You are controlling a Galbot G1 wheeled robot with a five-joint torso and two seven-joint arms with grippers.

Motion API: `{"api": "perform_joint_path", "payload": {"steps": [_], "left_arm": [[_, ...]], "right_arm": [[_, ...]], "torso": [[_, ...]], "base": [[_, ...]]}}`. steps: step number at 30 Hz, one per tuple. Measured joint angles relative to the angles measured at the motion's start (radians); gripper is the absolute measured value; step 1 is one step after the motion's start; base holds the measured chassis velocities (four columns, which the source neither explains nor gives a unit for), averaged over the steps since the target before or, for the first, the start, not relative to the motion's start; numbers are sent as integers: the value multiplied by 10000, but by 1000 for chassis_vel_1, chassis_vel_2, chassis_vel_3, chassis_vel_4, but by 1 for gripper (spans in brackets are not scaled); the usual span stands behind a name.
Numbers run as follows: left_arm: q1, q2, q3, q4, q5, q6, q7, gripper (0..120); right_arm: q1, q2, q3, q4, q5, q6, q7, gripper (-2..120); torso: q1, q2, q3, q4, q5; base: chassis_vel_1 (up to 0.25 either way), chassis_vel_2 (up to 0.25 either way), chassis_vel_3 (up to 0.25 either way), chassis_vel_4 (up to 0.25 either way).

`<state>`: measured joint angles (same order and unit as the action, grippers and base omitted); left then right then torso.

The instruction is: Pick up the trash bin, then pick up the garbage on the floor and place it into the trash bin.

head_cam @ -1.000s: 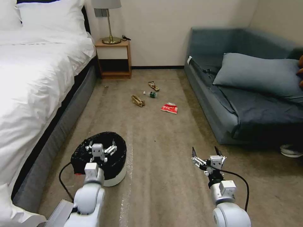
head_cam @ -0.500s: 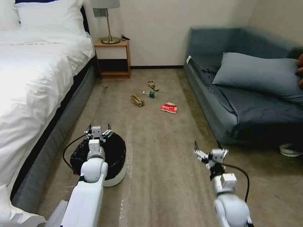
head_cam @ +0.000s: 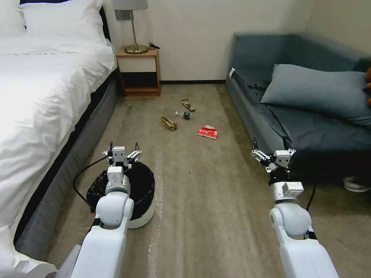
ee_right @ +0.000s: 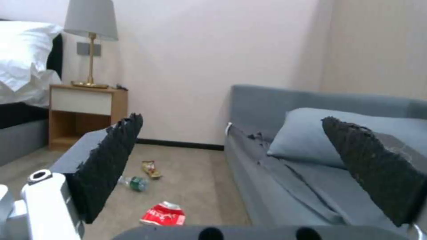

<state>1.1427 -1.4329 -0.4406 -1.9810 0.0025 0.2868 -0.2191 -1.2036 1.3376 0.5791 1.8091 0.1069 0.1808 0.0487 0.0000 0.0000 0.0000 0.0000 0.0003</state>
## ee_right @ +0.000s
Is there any blue-grey sofa pillow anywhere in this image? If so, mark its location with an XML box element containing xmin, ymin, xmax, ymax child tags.
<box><xmin>266</xmin><ymin>107</ymin><xmax>427</xmax><ymax>171</ymax></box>

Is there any wooden nightstand with white drawer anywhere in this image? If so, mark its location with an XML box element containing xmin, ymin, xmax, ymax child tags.
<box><xmin>48</xmin><ymin>84</ymin><xmax>129</xmax><ymax>151</ymax></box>

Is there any crumpled yellow snack wrapper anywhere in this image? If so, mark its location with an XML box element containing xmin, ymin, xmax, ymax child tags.
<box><xmin>141</xmin><ymin>160</ymin><xmax>163</xmax><ymax>180</ymax></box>

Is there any grey fabric sofa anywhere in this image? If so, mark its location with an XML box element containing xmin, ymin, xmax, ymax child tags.
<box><xmin>224</xmin><ymin>84</ymin><xmax>427</xmax><ymax>228</ymax></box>

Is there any grey wall switch panel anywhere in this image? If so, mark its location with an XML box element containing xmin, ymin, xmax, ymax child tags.
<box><xmin>76</xmin><ymin>42</ymin><xmax>102</xmax><ymax>57</ymax></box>

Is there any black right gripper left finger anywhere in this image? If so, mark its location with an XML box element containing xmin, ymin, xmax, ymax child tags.
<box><xmin>0</xmin><ymin>112</ymin><xmax>144</xmax><ymax>240</ymax></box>

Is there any clear green-label plastic bottle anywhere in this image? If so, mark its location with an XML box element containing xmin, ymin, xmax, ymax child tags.
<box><xmin>117</xmin><ymin>176</ymin><xmax>150</xmax><ymax>192</ymax></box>

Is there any crushed red soda can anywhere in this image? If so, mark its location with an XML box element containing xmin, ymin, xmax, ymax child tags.
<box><xmin>139</xmin><ymin>201</ymin><xmax>186</xmax><ymax>226</ymax></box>

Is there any bed with grey base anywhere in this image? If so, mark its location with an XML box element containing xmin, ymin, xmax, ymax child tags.
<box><xmin>0</xmin><ymin>19</ymin><xmax>64</xmax><ymax>167</ymax></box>

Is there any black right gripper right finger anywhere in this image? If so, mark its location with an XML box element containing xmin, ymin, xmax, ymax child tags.
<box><xmin>321</xmin><ymin>116</ymin><xmax>427</xmax><ymax>227</ymax></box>

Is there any brass table lamp grey shade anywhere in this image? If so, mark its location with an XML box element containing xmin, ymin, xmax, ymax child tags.
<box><xmin>63</xmin><ymin>0</ymin><xmax>119</xmax><ymax>88</ymax></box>

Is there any white bed pillow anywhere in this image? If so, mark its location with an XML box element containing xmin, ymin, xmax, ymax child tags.
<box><xmin>0</xmin><ymin>21</ymin><xmax>64</xmax><ymax>108</ymax></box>

